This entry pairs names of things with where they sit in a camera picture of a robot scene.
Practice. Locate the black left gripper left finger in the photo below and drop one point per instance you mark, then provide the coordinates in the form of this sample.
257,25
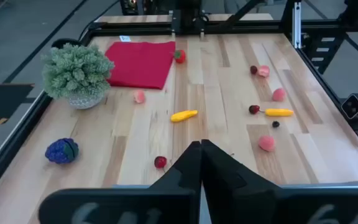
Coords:
135,205

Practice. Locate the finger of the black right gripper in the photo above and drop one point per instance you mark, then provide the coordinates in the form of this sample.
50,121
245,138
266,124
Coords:
202,31
174,27

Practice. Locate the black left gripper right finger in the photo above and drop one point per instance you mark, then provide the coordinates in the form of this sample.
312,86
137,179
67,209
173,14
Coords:
259,205

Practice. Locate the red toy strawberry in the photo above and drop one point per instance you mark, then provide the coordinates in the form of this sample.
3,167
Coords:
180,57

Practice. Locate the red toy cherry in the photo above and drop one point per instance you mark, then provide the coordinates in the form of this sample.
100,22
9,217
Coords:
253,69
254,109
160,162

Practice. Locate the pink toy peach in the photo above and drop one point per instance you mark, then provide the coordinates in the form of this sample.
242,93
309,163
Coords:
263,71
139,96
279,95
266,143

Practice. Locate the yellow toy banana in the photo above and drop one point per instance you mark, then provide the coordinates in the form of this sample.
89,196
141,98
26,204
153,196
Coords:
183,115
279,112

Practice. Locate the purple toy grape bunch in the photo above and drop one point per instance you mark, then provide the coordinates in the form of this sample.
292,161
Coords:
61,151

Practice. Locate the red folded cloth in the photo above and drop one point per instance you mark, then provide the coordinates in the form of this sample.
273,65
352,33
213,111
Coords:
140,63

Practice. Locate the white paper label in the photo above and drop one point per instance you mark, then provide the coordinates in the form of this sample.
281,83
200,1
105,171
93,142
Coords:
125,38

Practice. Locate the green faux potted plant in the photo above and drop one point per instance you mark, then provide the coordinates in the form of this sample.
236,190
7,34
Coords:
76,71

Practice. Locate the black yellow-striped floor ramp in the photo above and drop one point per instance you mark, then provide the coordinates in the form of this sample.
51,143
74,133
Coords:
2,99

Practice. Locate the silver aluminium post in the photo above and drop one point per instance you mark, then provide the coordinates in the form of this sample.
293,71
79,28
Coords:
296,25

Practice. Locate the black aluminium table frame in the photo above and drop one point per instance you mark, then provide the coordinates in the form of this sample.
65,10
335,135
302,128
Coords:
8,152

